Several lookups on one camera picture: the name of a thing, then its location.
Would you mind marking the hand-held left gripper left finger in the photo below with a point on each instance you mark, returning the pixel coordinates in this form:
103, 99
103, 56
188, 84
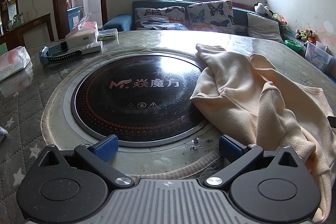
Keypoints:
106, 148

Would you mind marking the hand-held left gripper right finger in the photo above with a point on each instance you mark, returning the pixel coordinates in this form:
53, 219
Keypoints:
229, 148

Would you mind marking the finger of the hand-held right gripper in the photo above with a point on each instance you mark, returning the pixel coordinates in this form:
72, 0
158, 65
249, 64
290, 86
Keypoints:
332, 123

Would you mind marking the cream fleece garment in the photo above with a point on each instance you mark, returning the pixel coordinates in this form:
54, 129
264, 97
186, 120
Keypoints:
236, 98

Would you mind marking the round black induction cooktop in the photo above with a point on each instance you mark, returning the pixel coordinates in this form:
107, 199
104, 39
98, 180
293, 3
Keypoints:
131, 108

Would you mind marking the clear cartoon print storage box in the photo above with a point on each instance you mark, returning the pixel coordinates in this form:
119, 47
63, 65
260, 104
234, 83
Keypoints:
319, 56

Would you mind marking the green bowl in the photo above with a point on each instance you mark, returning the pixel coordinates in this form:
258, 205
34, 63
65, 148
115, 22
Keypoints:
292, 45

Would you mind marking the green plush toy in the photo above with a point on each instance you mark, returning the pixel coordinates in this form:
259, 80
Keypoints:
307, 35

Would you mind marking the brown plush toy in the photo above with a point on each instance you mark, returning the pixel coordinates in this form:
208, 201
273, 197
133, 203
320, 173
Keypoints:
298, 33

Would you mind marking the white remote control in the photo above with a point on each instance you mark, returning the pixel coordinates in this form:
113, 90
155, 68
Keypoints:
90, 47

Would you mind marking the blue speckled cloth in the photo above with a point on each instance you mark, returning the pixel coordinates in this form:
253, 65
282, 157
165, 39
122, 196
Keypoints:
2, 132

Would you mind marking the blue smartwatch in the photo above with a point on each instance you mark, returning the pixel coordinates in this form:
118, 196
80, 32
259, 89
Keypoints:
52, 54

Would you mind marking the clear lidded green container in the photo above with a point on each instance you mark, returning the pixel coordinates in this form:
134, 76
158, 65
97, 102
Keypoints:
107, 34

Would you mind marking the colourful plush toy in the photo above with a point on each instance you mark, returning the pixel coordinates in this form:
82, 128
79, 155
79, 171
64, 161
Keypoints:
280, 19

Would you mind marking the grey pillow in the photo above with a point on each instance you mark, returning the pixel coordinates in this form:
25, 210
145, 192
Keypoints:
263, 27

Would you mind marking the small pink tissue pack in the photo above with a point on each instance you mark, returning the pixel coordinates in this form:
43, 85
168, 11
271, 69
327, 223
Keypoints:
89, 26

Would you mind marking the large pink tissue pack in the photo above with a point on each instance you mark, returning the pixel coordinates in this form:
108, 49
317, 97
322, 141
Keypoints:
13, 62

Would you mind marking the blue sofa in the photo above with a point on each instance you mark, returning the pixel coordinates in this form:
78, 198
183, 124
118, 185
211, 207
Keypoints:
118, 22

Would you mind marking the white board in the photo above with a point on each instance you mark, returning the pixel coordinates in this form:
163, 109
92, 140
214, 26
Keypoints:
35, 36

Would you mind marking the upright butterfly print pillow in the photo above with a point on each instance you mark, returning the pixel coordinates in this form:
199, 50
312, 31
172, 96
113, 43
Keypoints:
210, 16

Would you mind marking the blue framed white box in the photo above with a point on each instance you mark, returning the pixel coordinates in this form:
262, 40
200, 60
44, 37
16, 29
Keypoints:
74, 19

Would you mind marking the panda plush toy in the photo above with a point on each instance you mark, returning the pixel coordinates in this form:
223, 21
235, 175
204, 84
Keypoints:
260, 7

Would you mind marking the flat butterfly print pillow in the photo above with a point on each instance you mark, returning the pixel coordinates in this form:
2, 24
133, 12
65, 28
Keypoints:
157, 18

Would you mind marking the wooden sideboard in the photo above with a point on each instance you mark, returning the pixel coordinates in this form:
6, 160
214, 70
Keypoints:
31, 27

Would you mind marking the glass jar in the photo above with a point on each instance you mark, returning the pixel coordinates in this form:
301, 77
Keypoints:
9, 25
15, 20

